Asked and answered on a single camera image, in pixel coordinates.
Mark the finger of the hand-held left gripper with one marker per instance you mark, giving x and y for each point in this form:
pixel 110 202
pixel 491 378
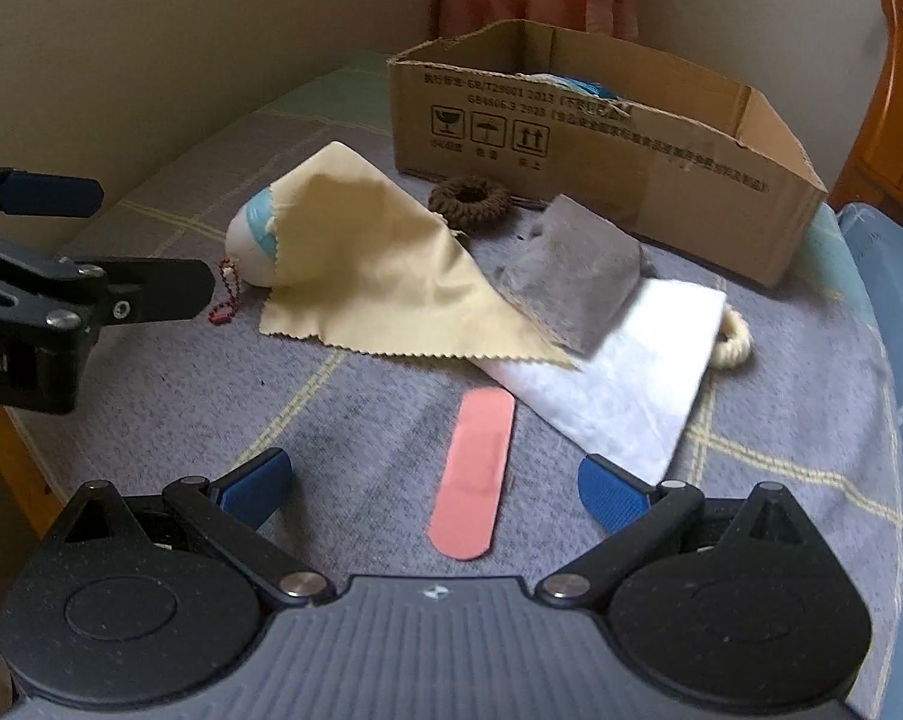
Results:
pixel 54 195
pixel 159 289

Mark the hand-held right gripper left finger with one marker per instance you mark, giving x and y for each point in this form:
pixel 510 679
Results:
pixel 260 484

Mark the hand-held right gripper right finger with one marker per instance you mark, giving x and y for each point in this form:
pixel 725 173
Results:
pixel 609 495

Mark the white cloth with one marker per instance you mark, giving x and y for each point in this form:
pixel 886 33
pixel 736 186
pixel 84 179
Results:
pixel 646 382

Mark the pink adhesive bandage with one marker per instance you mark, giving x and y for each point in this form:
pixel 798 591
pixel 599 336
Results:
pixel 472 472

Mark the cream hair scrunchie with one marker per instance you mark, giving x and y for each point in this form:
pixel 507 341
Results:
pixel 736 341

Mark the pale yellow cloth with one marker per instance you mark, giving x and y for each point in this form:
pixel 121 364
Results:
pixel 369 262

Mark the grey fuzzy cloth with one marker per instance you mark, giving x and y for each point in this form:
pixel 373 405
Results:
pixel 571 270

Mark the brown hair scrunchie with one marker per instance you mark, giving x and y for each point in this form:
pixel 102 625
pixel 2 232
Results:
pixel 451 202

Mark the brown cardboard box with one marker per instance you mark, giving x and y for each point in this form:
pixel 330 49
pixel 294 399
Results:
pixel 646 165

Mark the blue pillow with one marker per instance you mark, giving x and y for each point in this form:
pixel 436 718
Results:
pixel 894 300

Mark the teal tasseled fabric ornament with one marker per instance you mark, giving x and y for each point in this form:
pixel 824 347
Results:
pixel 579 84

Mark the wooden chair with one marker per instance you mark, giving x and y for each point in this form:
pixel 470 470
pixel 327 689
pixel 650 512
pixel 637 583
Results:
pixel 890 127

